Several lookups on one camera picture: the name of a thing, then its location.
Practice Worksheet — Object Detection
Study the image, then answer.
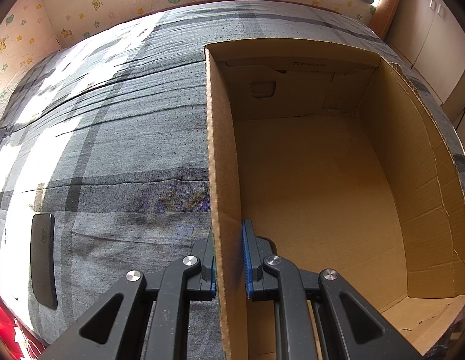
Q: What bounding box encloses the brown cardboard box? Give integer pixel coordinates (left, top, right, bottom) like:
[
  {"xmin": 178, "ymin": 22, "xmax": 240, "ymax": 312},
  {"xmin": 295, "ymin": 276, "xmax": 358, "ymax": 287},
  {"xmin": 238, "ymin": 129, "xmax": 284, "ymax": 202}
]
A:
[{"xmin": 203, "ymin": 37, "xmax": 465, "ymax": 360}]

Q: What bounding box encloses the black flat case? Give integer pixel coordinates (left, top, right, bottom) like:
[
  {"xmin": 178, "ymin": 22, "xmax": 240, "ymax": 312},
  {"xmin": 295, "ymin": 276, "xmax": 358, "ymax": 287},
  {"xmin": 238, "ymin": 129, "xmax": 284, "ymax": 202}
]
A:
[{"xmin": 30, "ymin": 213, "xmax": 58, "ymax": 310}]

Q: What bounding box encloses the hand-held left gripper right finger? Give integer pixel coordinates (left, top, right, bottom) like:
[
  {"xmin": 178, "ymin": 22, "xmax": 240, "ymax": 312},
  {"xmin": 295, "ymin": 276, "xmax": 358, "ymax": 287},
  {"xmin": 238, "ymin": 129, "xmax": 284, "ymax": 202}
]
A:
[{"xmin": 242, "ymin": 218, "xmax": 424, "ymax": 360}]

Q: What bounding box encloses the orange wooden frame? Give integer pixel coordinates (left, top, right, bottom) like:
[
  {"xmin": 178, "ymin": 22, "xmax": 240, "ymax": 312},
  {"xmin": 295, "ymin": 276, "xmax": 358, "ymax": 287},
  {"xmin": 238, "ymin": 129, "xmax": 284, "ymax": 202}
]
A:
[{"xmin": 369, "ymin": 0, "xmax": 407, "ymax": 40}]

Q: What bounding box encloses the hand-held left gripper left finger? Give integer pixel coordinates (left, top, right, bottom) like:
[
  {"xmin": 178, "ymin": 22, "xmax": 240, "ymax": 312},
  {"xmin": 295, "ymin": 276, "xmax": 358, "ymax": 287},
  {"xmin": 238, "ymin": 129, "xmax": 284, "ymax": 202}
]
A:
[{"xmin": 45, "ymin": 228, "xmax": 218, "ymax": 360}]

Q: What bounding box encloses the grey plaid bed sheet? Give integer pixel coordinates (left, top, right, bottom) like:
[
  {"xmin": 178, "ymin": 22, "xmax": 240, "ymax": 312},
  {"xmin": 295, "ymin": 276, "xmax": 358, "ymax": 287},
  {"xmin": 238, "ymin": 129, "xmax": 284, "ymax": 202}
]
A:
[{"xmin": 0, "ymin": 0, "xmax": 465, "ymax": 360}]

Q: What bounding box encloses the red cloth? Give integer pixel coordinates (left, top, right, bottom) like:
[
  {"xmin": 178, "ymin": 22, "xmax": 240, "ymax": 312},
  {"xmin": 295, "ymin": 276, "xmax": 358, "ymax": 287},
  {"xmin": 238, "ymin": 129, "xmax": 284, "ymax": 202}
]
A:
[{"xmin": 0, "ymin": 289, "xmax": 46, "ymax": 360}]

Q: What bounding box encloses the white cabinet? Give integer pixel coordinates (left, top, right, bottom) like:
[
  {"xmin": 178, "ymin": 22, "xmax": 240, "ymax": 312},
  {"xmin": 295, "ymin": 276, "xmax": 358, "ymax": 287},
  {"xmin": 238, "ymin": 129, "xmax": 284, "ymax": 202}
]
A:
[{"xmin": 386, "ymin": 0, "xmax": 465, "ymax": 132}]

